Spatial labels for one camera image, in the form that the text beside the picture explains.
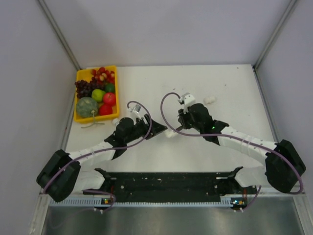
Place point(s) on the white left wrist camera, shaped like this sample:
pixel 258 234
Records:
pixel 135 112

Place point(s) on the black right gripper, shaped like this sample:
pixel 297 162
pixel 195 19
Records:
pixel 183 117

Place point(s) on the far white pipe elbow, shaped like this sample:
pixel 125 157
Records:
pixel 209 100

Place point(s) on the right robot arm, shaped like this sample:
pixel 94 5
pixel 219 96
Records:
pixel 281 165

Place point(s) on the dark green lime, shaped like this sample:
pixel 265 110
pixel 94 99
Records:
pixel 110 88

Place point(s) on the yellow plastic fruit tray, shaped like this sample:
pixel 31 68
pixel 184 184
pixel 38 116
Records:
pixel 86 75

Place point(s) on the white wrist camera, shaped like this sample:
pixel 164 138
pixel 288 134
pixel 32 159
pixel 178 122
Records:
pixel 187 100
pixel 135 112

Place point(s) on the white faucet with brass tip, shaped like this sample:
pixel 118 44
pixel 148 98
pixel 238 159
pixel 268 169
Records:
pixel 115 121

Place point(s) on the green striped melon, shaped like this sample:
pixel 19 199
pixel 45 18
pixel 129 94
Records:
pixel 87 107

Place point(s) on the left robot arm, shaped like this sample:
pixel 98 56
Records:
pixel 69 173

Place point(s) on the dark purple grape bunch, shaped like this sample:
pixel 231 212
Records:
pixel 85 88

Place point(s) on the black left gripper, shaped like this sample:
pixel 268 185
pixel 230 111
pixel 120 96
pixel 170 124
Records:
pixel 157 129

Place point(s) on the white slotted cable duct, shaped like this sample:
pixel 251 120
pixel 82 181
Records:
pixel 102 202

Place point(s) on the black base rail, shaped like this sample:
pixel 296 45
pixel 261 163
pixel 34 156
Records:
pixel 170 187

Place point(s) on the red apple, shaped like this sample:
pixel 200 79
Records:
pixel 109 99
pixel 105 110

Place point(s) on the white pipe elbow fitting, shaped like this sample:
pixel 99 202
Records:
pixel 170 133

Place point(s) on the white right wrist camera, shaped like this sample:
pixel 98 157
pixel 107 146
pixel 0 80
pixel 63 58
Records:
pixel 187 100

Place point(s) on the green apple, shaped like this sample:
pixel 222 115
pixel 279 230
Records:
pixel 97 95

